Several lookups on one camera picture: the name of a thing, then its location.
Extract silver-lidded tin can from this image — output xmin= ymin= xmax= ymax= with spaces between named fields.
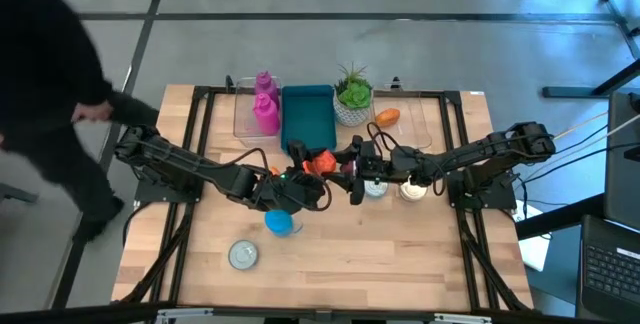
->
xmin=227 ymin=239 xmax=260 ymax=272

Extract teal plastic tray bin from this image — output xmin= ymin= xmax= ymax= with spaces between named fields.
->
xmin=279 ymin=83 xmax=337 ymax=157

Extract red-orange toy bell pepper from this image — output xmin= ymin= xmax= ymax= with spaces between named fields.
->
xmin=302 ymin=148 xmax=338 ymax=176

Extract black laptop keyboard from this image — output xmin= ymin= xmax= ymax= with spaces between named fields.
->
xmin=575 ymin=213 xmax=640 ymax=323

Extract white paper sheet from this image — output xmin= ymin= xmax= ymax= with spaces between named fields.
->
xmin=517 ymin=199 xmax=552 ymax=273

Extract blue plastic water bottle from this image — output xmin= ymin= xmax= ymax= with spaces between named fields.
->
xmin=263 ymin=208 xmax=305 ymax=239

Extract tin can red-blue label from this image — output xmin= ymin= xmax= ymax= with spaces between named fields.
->
xmin=398 ymin=178 xmax=429 ymax=203

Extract clear plastic bin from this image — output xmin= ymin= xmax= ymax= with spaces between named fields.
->
xmin=232 ymin=76 xmax=284 ymax=140
xmin=372 ymin=81 xmax=434 ymax=151

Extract potted succulent plant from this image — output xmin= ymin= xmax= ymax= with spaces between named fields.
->
xmin=332 ymin=61 xmax=375 ymax=128

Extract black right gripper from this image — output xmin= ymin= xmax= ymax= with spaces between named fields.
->
xmin=324 ymin=136 xmax=401 ymax=206

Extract tin can teal label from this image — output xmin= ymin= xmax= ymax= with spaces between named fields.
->
xmin=363 ymin=179 xmax=390 ymax=200

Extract black crossbar silver brackets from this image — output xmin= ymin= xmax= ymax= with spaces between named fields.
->
xmin=0 ymin=302 xmax=640 ymax=324

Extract person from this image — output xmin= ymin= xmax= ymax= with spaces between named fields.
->
xmin=0 ymin=0 xmax=162 ymax=245

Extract bright pink water bottle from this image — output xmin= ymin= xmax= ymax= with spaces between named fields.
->
xmin=252 ymin=92 xmax=282 ymax=137

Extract person's hand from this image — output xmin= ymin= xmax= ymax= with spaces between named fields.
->
xmin=71 ymin=100 xmax=115 ymax=124

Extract black table leg bar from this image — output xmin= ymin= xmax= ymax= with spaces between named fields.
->
xmin=514 ymin=192 xmax=607 ymax=241

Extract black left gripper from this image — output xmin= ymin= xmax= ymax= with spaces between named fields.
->
xmin=252 ymin=138 xmax=331 ymax=215

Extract dark grey monitor back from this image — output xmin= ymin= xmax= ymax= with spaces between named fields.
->
xmin=603 ymin=91 xmax=640 ymax=233

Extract orange toy sweet potato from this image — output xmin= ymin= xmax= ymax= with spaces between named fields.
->
xmin=374 ymin=107 xmax=402 ymax=129

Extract purple magenta water bottle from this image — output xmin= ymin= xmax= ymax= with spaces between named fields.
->
xmin=254 ymin=70 xmax=280 ymax=108

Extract grey chair base leg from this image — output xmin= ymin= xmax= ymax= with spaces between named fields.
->
xmin=0 ymin=182 xmax=39 ymax=205

